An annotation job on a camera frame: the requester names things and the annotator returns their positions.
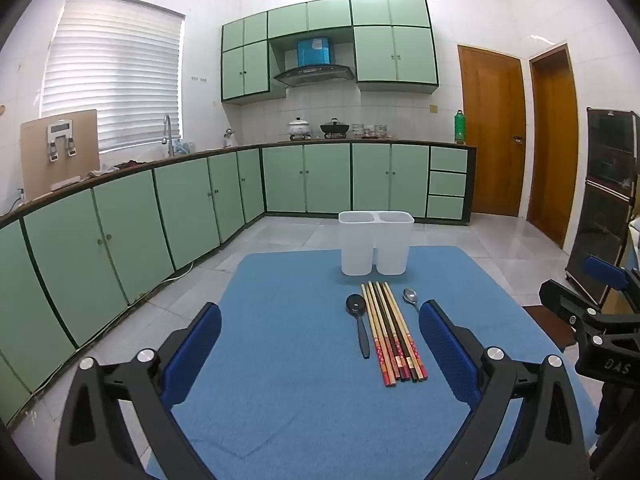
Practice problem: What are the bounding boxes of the group of small dishes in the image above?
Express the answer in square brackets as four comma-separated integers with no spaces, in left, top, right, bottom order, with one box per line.
[352,122,399,140]

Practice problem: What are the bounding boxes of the white window blinds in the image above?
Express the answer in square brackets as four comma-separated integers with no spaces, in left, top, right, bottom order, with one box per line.
[41,0,186,153]

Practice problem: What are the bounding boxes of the black glass-front cabinet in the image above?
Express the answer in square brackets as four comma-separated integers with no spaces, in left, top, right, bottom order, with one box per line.
[565,106,640,311]

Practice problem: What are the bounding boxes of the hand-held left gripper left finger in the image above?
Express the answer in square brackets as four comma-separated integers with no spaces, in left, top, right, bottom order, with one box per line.
[56,302,223,480]

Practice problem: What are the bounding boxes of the white floor cable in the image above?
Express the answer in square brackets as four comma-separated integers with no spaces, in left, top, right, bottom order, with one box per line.
[169,259,197,282]

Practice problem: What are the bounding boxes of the brown stool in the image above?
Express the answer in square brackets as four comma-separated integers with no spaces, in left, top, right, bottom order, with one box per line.
[522,305,576,353]

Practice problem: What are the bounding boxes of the green lower kitchen cabinets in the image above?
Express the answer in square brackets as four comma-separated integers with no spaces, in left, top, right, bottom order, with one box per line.
[0,141,477,428]

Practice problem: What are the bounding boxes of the white gadget on board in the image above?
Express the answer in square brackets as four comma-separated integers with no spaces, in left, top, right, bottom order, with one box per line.
[46,121,78,163]

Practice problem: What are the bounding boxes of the plain wooden door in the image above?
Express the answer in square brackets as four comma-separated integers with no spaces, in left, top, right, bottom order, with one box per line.
[528,44,582,250]

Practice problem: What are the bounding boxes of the row of chopsticks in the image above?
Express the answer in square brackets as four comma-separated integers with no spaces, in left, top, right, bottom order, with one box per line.
[361,280,429,387]

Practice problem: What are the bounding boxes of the black range hood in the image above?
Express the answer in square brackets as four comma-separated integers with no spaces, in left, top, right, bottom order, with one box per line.
[273,36,356,88]

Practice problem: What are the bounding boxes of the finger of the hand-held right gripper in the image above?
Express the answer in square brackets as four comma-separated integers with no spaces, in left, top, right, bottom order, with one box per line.
[582,255,640,311]
[539,280,608,333]

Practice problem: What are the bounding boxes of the dark cloth on counter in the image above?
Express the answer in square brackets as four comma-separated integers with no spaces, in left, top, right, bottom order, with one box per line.
[87,160,147,179]

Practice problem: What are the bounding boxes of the wooden door with handle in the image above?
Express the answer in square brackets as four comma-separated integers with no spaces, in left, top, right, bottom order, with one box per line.
[457,44,527,218]

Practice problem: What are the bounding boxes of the brown cardboard board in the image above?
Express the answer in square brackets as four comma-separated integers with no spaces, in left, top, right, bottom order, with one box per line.
[20,109,101,201]

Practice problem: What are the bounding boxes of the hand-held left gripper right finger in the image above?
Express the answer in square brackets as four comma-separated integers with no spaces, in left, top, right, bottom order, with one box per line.
[418,300,587,480]

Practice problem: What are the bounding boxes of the green upper kitchen cabinets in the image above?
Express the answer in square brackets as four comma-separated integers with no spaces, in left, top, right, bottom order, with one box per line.
[220,0,440,106]

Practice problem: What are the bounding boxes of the blue table mat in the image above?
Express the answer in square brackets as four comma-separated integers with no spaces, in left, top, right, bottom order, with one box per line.
[145,246,596,480]

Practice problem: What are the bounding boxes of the black spoon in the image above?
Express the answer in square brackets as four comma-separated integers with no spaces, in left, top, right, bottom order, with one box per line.
[345,294,371,359]

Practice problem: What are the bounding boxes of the green kitchen cabinets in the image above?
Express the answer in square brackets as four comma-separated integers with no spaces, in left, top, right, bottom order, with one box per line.
[0,141,477,428]
[220,0,440,106]

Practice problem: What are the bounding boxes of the black wok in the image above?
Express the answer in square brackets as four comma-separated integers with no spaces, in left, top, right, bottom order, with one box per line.
[320,118,351,139]

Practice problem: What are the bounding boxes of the white double utensil holder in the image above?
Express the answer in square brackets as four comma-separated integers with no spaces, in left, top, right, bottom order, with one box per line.
[338,211,415,276]

